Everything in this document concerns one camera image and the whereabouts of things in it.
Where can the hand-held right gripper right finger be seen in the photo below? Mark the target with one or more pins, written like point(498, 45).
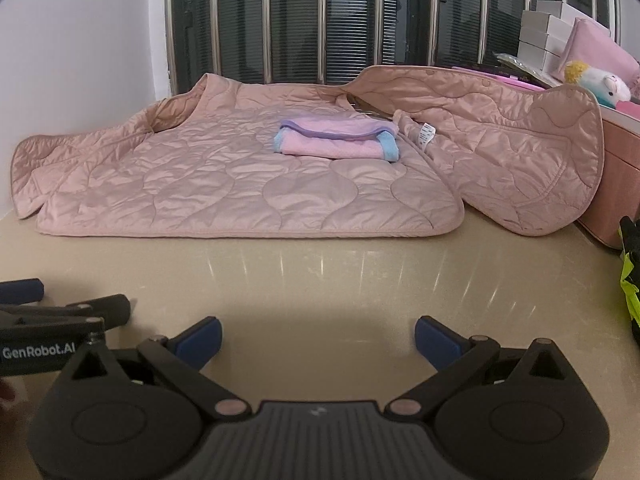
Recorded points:
point(437, 342)

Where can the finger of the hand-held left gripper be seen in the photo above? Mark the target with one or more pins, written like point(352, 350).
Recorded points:
point(22, 291)
point(112, 307)

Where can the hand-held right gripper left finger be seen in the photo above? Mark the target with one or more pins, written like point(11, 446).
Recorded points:
point(200, 342)

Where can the pink mesh shirt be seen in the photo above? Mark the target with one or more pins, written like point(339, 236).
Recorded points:
point(330, 145)

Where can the pink quilted jacket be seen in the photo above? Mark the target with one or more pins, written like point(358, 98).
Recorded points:
point(225, 185)

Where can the black neon yellow glove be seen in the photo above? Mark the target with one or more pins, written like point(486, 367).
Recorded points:
point(631, 285)

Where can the pink storage box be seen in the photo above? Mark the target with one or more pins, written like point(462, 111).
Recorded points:
point(620, 185)

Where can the pink flat box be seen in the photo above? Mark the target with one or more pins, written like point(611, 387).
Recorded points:
point(505, 79)

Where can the patterned plastic packet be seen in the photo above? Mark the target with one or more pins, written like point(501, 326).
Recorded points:
point(520, 62)

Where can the pink textured pad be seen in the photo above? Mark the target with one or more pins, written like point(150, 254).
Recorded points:
point(629, 109)

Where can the white plush toy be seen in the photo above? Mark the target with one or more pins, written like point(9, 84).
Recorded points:
point(607, 87)

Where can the stack of white boxes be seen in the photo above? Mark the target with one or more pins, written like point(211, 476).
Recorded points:
point(550, 30)

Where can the pink pouch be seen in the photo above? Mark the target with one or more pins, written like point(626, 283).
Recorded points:
point(600, 52)

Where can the window with dark blinds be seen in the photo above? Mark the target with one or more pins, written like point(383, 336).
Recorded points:
point(345, 20)

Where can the metal window grille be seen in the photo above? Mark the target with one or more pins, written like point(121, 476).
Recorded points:
point(320, 20)

